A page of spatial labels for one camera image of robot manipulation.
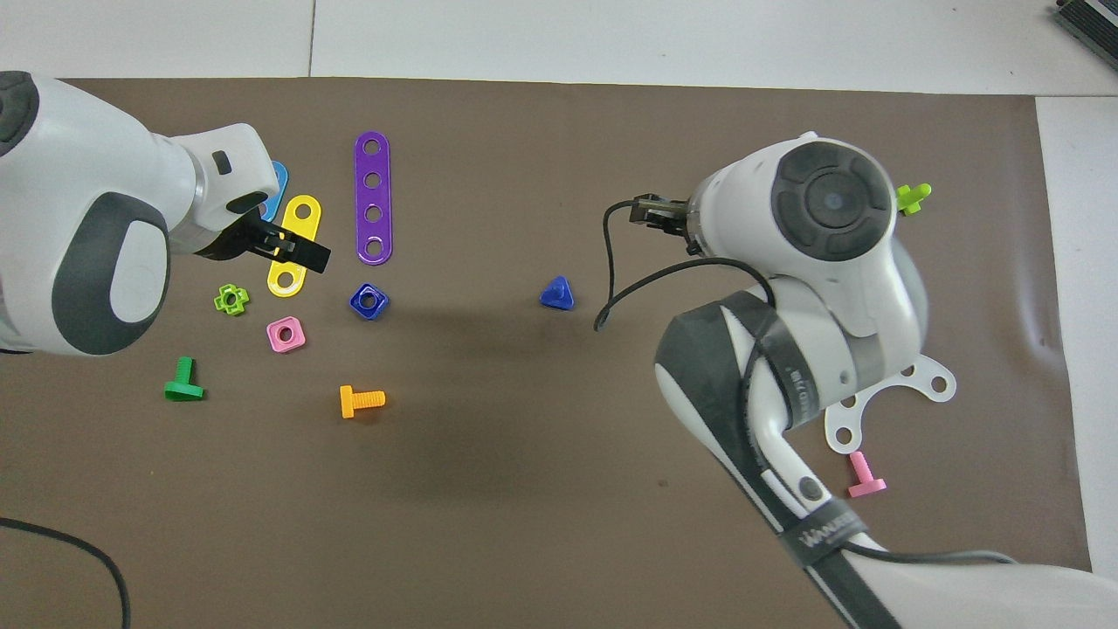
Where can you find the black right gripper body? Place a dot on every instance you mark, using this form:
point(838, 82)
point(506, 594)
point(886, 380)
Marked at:
point(664, 214)

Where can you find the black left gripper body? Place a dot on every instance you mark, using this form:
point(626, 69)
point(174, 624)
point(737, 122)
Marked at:
point(262, 240)

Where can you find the blue square nut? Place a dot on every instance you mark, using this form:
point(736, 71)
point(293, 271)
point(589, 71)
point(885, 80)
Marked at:
point(381, 306)

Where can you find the blue triangle screw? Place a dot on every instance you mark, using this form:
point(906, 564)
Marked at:
point(556, 295)

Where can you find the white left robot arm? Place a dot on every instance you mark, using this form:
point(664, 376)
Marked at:
point(70, 175)

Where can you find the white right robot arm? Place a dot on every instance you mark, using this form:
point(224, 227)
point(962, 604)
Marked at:
point(830, 262)

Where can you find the lime cross nut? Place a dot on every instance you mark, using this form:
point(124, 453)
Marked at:
point(240, 301)

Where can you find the pink square nut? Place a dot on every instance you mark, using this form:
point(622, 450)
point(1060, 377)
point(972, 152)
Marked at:
point(297, 342)

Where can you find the green plastic screw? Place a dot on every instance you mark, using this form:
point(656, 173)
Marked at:
point(183, 384)

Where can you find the orange plastic screw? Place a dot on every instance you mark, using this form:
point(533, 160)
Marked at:
point(354, 401)

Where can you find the pink plastic screw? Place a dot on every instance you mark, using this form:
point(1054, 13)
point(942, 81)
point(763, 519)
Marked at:
point(865, 485)

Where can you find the yellow three-hole plate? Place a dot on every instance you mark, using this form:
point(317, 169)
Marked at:
point(306, 229)

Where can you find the blue two-hole plate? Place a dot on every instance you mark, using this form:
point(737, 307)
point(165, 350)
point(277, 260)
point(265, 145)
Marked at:
point(281, 183)

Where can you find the purple four-hole plate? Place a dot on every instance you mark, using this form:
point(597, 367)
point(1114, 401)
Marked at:
point(374, 197)

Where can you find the white curved hole plate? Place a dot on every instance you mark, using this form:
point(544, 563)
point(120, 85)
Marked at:
point(882, 395)

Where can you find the brown table mat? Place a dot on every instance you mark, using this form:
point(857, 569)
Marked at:
point(524, 489)

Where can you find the dark ribbed device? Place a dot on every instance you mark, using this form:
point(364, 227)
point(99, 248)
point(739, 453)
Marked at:
point(1096, 19)

